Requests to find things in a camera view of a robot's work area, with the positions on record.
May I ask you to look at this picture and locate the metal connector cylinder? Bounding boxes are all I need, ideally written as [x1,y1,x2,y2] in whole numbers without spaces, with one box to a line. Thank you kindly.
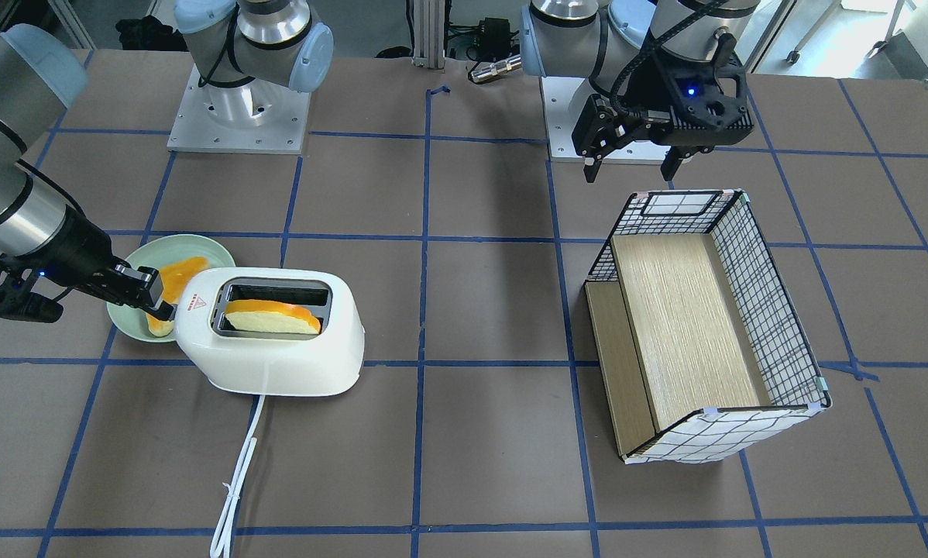
[467,54,523,85]

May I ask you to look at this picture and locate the white toaster power cable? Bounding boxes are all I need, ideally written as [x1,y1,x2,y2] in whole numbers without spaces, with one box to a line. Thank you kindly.
[210,394,268,558]

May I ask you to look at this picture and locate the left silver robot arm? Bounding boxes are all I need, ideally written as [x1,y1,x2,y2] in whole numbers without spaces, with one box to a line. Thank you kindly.
[520,1,757,183]

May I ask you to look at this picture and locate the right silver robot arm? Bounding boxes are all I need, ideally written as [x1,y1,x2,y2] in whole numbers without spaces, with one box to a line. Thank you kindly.
[0,1,335,322]

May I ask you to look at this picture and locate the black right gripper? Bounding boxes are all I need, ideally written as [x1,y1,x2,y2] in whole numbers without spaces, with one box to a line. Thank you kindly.
[18,208,176,322]

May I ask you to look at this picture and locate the aluminium frame post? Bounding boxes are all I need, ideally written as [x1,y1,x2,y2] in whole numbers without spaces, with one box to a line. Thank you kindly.
[405,1,452,73]

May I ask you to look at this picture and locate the light green plate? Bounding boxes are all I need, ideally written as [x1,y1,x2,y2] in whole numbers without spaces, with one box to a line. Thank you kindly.
[106,234,236,343]

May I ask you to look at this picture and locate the grid-pattern wire basket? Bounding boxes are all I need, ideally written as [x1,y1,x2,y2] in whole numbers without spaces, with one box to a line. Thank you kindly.
[583,190,832,465]

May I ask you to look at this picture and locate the black cloth bundle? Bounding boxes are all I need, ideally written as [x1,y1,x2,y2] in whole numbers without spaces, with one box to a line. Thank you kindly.
[115,15,188,52]

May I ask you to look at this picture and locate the white toaster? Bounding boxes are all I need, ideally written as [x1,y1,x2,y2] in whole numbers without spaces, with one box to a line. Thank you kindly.
[174,267,365,397]

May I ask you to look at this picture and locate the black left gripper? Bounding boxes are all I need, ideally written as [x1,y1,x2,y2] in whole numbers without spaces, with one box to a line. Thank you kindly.
[572,50,754,184]

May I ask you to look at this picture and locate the bread slice in toaster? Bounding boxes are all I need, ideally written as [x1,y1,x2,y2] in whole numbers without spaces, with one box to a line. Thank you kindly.
[224,299,322,335]

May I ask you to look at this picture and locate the bread slice on plate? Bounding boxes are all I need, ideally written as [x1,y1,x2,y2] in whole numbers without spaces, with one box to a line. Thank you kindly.
[146,257,211,338]

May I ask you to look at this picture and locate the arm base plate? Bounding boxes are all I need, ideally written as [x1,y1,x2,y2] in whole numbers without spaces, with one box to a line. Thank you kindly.
[540,76,682,164]
[167,67,311,155]

